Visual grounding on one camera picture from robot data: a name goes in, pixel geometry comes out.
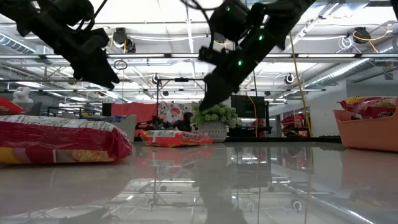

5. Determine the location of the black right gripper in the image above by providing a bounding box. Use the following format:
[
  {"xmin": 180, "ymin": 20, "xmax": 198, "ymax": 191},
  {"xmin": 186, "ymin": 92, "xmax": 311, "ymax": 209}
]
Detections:
[{"xmin": 198, "ymin": 42, "xmax": 268, "ymax": 111}]

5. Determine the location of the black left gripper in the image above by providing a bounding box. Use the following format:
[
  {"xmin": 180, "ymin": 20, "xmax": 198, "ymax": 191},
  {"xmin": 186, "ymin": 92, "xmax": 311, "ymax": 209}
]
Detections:
[{"xmin": 51, "ymin": 29, "xmax": 121, "ymax": 90}]

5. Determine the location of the blue yellow noodle pack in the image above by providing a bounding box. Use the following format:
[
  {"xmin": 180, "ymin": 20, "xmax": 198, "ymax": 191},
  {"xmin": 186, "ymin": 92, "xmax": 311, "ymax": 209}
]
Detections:
[{"xmin": 79, "ymin": 114, "xmax": 127, "ymax": 123}]

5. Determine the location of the orange noodle pack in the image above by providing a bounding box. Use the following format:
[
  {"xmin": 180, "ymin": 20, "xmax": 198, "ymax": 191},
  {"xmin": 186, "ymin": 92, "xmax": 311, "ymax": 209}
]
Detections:
[
  {"xmin": 139, "ymin": 129, "xmax": 214, "ymax": 148},
  {"xmin": 0, "ymin": 96, "xmax": 28, "ymax": 116}
]

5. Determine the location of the dark red noodle pack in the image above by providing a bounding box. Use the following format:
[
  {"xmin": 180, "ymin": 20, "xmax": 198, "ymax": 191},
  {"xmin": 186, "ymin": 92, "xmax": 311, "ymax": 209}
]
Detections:
[
  {"xmin": 337, "ymin": 95, "xmax": 398, "ymax": 121},
  {"xmin": 0, "ymin": 114, "xmax": 134, "ymax": 165}
]

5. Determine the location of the black monitor screen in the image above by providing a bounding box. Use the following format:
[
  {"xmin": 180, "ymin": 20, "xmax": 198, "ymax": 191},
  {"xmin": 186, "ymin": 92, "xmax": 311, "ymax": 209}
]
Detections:
[{"xmin": 230, "ymin": 95, "xmax": 269, "ymax": 121}]

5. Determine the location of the green plant in patterned pot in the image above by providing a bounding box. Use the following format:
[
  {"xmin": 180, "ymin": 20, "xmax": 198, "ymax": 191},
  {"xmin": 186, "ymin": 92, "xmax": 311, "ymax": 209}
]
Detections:
[{"xmin": 190, "ymin": 99, "xmax": 239, "ymax": 143}]

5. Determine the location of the person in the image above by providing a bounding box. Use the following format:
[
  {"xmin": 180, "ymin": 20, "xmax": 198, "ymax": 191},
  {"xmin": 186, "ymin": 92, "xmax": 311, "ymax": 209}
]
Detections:
[
  {"xmin": 290, "ymin": 115, "xmax": 308, "ymax": 138},
  {"xmin": 172, "ymin": 111, "xmax": 195, "ymax": 131}
]

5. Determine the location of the floral pattern panel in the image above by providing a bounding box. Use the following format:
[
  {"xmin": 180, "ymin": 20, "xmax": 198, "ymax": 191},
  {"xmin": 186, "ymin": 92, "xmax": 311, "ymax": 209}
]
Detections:
[{"xmin": 157, "ymin": 102, "xmax": 195, "ymax": 124}]

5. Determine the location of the red partition panel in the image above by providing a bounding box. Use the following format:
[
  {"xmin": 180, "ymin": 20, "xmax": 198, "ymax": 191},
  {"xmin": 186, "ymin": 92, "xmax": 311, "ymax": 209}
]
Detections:
[{"xmin": 111, "ymin": 102, "xmax": 159, "ymax": 138}]

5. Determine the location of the long ceiling light bar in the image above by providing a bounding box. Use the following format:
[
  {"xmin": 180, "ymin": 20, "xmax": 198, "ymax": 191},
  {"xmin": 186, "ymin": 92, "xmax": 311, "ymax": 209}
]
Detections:
[{"xmin": 0, "ymin": 52, "xmax": 398, "ymax": 60}]

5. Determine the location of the light grey plastic bin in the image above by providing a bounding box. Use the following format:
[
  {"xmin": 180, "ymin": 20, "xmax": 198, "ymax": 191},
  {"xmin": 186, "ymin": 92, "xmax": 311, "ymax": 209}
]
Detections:
[{"xmin": 107, "ymin": 113, "xmax": 137, "ymax": 143}]

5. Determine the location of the white figure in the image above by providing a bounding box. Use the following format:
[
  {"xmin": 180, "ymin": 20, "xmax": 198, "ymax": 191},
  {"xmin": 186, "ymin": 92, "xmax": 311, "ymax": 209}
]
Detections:
[{"xmin": 12, "ymin": 86, "xmax": 34, "ymax": 105}]

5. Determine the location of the orange plastic bin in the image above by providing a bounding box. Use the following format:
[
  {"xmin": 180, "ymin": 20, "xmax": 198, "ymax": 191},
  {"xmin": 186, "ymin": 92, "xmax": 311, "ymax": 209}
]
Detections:
[{"xmin": 332, "ymin": 105, "xmax": 398, "ymax": 153}]

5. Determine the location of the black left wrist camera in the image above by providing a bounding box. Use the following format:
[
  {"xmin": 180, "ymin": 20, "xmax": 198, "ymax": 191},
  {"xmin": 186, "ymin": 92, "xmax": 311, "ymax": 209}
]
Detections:
[{"xmin": 80, "ymin": 28, "xmax": 110, "ymax": 47}]

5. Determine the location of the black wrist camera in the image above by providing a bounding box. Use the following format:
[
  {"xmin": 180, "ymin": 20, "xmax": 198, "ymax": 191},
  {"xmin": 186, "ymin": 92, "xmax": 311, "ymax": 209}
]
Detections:
[
  {"xmin": 198, "ymin": 45, "xmax": 233, "ymax": 67},
  {"xmin": 80, "ymin": 28, "xmax": 110, "ymax": 47}
]

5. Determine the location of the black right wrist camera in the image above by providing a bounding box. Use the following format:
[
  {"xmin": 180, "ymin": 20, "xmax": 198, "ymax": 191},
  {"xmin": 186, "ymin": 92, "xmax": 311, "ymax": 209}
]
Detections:
[{"xmin": 198, "ymin": 45, "xmax": 233, "ymax": 67}]

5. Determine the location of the black frame stand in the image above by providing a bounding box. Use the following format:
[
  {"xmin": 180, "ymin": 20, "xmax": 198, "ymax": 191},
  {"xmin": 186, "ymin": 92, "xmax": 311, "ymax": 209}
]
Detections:
[{"xmin": 155, "ymin": 77, "xmax": 207, "ymax": 138}]

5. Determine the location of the black hanging cable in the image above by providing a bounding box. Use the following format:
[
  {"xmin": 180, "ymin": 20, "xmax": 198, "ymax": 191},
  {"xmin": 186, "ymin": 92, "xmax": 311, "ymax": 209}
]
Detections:
[{"xmin": 252, "ymin": 70, "xmax": 259, "ymax": 97}]

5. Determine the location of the black ceiling cord reel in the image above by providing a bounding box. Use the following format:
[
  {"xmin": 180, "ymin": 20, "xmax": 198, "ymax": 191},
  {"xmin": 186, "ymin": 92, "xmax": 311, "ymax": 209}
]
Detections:
[
  {"xmin": 353, "ymin": 26, "xmax": 373, "ymax": 45},
  {"xmin": 112, "ymin": 27, "xmax": 137, "ymax": 54}
]

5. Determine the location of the black table frame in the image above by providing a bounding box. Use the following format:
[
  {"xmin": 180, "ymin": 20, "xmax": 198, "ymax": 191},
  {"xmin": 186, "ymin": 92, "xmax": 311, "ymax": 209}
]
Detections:
[{"xmin": 133, "ymin": 136, "xmax": 341, "ymax": 144}]

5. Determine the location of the silver ceiling duct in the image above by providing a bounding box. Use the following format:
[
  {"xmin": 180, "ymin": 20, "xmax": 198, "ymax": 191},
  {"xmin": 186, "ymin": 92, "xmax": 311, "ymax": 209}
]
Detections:
[
  {"xmin": 0, "ymin": 32, "xmax": 55, "ymax": 56},
  {"xmin": 303, "ymin": 57, "xmax": 398, "ymax": 91}
]

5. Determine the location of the yellow hanging cable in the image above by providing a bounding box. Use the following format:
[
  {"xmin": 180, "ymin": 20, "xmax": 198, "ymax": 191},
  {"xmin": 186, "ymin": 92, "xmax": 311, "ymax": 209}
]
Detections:
[{"xmin": 289, "ymin": 32, "xmax": 313, "ymax": 138}]

